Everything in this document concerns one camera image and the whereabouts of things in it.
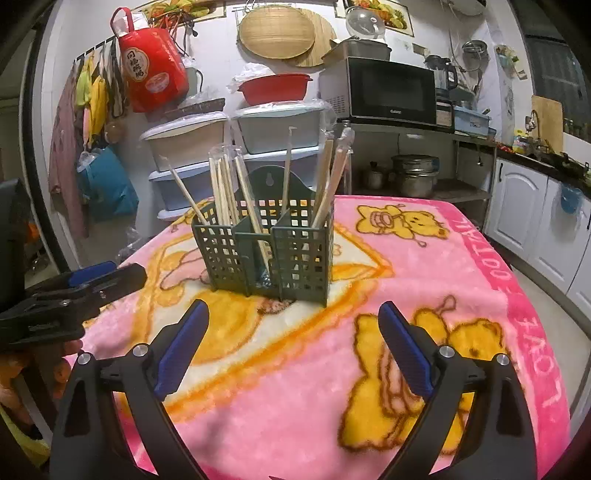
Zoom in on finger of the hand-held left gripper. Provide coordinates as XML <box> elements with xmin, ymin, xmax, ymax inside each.
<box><xmin>14</xmin><ymin>264</ymin><xmax>148</xmax><ymax>324</ymax></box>
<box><xmin>23</xmin><ymin>261</ymin><xmax>118</xmax><ymax>301</ymax></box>

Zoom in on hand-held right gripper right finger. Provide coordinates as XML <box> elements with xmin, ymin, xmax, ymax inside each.
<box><xmin>378</xmin><ymin>302</ymin><xmax>539</xmax><ymax>480</ymax></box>

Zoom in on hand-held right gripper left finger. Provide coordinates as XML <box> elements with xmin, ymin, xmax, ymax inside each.
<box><xmin>50</xmin><ymin>299</ymin><xmax>211</xmax><ymax>480</ymax></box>

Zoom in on set of wooden chopsticks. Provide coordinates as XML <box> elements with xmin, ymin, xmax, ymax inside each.
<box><xmin>167</xmin><ymin>124</ymin><xmax>356</xmax><ymax>282</ymax></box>

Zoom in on green perforated utensil holder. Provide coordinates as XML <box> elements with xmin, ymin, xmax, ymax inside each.
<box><xmin>191</xmin><ymin>167</ymin><xmax>334</xmax><ymax>308</ymax></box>

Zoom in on person's left forearm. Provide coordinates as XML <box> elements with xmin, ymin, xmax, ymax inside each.
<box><xmin>0</xmin><ymin>406</ymin><xmax>49</xmax><ymax>467</ymax></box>

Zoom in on person's left hand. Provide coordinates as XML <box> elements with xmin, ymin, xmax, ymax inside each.
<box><xmin>46</xmin><ymin>338</ymin><xmax>85</xmax><ymax>400</ymax></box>

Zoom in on black trash bin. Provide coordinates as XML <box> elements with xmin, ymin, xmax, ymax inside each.
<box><xmin>115</xmin><ymin>226</ymin><xmax>153</xmax><ymax>264</ymax></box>

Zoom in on blue bag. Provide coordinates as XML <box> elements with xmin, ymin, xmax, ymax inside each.
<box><xmin>78</xmin><ymin>145</ymin><xmax>139</xmax><ymax>222</ymax></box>

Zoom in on pink hanging garment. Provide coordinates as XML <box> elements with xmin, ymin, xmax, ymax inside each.
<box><xmin>48</xmin><ymin>69</ymin><xmax>88</xmax><ymax>238</ymax></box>

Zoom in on pink printed blanket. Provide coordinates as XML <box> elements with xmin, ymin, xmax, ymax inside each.
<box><xmin>65</xmin><ymin>194</ymin><xmax>573</xmax><ymax>480</ymax></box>

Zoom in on yellow hanging cloths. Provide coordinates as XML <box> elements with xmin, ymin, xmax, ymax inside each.
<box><xmin>74</xmin><ymin>55</ymin><xmax>109</xmax><ymax>144</ymax></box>

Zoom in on metal shelf rack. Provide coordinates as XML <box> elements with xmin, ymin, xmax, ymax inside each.
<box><xmin>337</xmin><ymin>117</ymin><xmax>497</xmax><ymax>217</ymax></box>

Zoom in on stacked steel pots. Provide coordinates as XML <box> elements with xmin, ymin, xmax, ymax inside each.
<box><xmin>392</xmin><ymin>154</ymin><xmax>439</xmax><ymax>198</ymax></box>

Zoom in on white kitchen cabinets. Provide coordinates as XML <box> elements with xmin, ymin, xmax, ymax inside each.
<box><xmin>485</xmin><ymin>157</ymin><xmax>591</xmax><ymax>305</ymax></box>

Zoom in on brown wicker basket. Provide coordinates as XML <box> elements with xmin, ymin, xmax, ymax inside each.
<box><xmin>161</xmin><ymin>97</ymin><xmax>227</xmax><ymax>123</ymax></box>

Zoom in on red printed bag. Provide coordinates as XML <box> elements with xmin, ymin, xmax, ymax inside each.
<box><xmin>110</xmin><ymin>7</ymin><xmax>190</xmax><ymax>114</ymax></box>

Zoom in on blue hanging cup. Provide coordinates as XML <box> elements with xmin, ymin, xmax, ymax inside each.
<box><xmin>561</xmin><ymin>185</ymin><xmax>581</xmax><ymax>214</ymax></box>

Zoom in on black kitchen countertop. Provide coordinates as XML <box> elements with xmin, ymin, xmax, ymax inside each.
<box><xmin>496</xmin><ymin>148</ymin><xmax>591</xmax><ymax>185</ymax></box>

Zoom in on blue dish container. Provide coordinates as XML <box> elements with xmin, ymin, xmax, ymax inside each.
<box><xmin>452</xmin><ymin>105</ymin><xmax>491</xmax><ymax>137</ymax></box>

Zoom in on red plastic basin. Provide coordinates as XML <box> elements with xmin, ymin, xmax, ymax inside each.
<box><xmin>237</xmin><ymin>73</ymin><xmax>315</xmax><ymax>106</ymax></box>

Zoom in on black microwave oven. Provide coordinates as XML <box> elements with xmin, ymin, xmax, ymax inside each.
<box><xmin>318</xmin><ymin>56</ymin><xmax>437</xmax><ymax>125</ymax></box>

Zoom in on wooden cutting board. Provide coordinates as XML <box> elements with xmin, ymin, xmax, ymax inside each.
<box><xmin>531</xmin><ymin>95</ymin><xmax>564</xmax><ymax>155</ymax></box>

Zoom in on round bamboo tray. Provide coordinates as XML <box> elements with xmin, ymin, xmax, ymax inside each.
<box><xmin>238</xmin><ymin>6</ymin><xmax>317</xmax><ymax>60</ymax></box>

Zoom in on hanging metal colander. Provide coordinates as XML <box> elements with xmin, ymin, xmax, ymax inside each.
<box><xmin>462</xmin><ymin>41</ymin><xmax>490</xmax><ymax>70</ymax></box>

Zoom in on grey pot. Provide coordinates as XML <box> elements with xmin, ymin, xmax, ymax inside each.
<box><xmin>344</xmin><ymin>39</ymin><xmax>393</xmax><ymax>61</ymax></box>

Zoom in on dark window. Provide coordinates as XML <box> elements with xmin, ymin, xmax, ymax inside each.
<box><xmin>524</xmin><ymin>14</ymin><xmax>591</xmax><ymax>139</ymax></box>

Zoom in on round wooden board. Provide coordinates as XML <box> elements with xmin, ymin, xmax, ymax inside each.
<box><xmin>295</xmin><ymin>14</ymin><xmax>338</xmax><ymax>68</ymax></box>

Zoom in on glass pot lid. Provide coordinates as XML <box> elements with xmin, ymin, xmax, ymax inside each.
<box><xmin>345</xmin><ymin>4</ymin><xmax>387</xmax><ymax>40</ymax></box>

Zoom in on food wall poster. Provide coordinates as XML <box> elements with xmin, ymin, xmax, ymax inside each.
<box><xmin>344</xmin><ymin>0</ymin><xmax>414</xmax><ymax>33</ymax></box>

